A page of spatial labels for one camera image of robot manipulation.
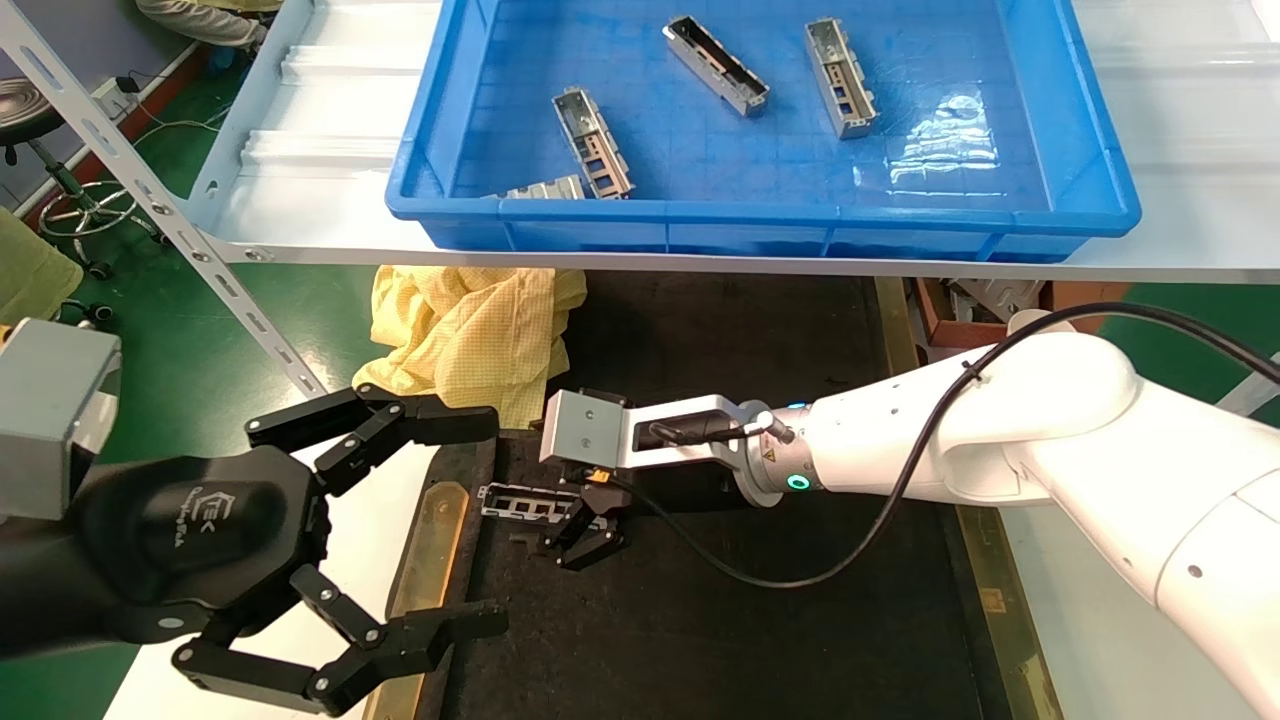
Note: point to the blue plastic bin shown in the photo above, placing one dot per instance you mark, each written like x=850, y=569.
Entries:
x=780, y=215

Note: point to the yellow-green fabric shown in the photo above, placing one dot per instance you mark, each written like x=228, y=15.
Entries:
x=30, y=270

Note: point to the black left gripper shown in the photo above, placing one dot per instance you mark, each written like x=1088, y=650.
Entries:
x=200, y=530

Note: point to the black foam mat brass edge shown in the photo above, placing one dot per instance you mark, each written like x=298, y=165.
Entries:
x=720, y=340

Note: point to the grey metal housing part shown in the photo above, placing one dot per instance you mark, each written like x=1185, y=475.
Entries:
x=715, y=63
x=550, y=189
x=592, y=145
x=842, y=78
x=520, y=505

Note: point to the black foam container tray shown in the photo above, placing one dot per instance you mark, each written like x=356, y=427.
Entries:
x=700, y=640

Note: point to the grey parts in cardboard box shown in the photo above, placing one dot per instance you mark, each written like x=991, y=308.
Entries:
x=990, y=297

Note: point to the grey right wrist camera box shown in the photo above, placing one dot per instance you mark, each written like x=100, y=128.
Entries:
x=585, y=430

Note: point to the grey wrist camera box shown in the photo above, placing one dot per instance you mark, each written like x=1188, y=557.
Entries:
x=45, y=410
x=585, y=430

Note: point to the white slotted metal post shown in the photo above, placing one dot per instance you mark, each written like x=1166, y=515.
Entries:
x=150, y=195

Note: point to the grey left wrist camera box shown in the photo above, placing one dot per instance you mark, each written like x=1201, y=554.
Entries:
x=45, y=410

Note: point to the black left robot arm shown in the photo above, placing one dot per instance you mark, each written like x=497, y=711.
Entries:
x=30, y=590

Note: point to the white power strip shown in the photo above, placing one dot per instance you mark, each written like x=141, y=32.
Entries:
x=112, y=98

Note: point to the black round stool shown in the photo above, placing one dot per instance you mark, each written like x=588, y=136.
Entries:
x=25, y=105

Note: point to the yellow checked cloth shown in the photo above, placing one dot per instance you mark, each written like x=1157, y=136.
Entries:
x=470, y=340

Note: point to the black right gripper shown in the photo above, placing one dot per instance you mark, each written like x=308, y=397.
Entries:
x=590, y=495

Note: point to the brown cardboard box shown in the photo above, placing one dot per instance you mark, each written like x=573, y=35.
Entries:
x=1085, y=295

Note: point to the person in beige clothes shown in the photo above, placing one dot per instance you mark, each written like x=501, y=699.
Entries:
x=200, y=20

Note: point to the white metal frame bar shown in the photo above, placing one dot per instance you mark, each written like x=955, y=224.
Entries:
x=1255, y=393

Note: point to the red white paper cup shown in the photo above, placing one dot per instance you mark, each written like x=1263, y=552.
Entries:
x=1030, y=320

